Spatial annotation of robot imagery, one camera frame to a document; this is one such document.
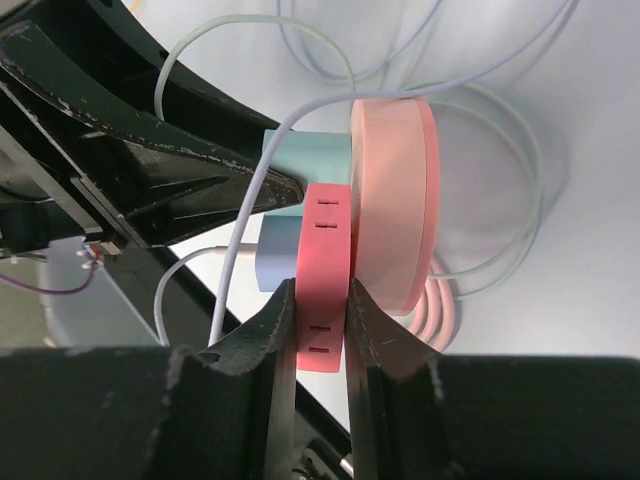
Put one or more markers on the light blue cube charger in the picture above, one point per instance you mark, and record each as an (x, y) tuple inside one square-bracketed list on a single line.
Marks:
[(277, 251)]

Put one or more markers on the small teal cube charger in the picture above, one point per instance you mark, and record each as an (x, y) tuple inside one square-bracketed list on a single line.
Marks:
[(314, 157)]

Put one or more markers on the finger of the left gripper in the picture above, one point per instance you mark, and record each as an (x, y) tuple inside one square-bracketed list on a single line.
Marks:
[(107, 42)]

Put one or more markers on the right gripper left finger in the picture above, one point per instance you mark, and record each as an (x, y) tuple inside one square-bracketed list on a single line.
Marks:
[(153, 412)]

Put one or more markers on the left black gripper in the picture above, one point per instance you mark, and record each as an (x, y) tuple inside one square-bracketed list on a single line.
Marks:
[(82, 147)]

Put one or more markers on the red pink cube charger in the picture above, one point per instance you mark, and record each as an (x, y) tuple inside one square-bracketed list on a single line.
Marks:
[(322, 277)]

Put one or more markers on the pink round socket hub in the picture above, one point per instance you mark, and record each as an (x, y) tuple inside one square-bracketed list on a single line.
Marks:
[(396, 186)]

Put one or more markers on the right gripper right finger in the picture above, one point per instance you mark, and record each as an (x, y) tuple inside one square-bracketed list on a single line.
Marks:
[(419, 414)]

